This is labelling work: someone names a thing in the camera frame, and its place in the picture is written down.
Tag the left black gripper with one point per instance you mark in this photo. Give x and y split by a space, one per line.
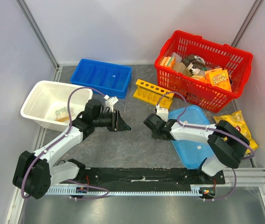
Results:
117 123

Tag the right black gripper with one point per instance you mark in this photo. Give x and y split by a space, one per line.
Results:
158 134

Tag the clear glass test tube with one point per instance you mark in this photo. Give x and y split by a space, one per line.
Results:
154 147

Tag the clear glass pipette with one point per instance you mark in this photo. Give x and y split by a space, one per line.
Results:
111 81

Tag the tan rubber band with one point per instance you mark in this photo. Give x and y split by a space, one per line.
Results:
62 119

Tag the clear bag of swabs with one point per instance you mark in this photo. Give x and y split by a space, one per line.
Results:
61 113

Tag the yellow Lays chips bag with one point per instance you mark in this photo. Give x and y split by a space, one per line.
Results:
237 120

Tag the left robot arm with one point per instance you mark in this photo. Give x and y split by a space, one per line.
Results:
36 171

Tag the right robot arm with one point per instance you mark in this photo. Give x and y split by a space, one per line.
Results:
228 145

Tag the light blue plastic lid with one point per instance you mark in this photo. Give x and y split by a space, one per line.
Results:
191 153

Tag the yellow test tube rack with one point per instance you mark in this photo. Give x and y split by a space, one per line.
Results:
151 94

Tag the blue divided plastic tray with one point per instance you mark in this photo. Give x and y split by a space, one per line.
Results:
96 74

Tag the orange green sponge pack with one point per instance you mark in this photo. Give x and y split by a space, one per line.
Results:
168 62

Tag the red shopping basket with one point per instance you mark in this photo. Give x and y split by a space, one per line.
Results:
237 62

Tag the white plastic tub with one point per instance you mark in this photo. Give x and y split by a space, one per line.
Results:
47 97

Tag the orange Scrub Daddy package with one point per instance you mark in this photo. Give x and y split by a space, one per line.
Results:
218 78

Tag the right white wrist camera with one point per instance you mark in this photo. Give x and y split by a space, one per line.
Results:
162 112

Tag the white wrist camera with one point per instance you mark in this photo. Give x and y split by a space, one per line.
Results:
162 112
110 102

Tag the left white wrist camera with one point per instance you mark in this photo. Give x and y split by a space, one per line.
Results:
110 102

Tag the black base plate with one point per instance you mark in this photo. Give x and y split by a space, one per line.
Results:
147 179

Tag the white cable duct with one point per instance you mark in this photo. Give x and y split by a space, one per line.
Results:
74 190

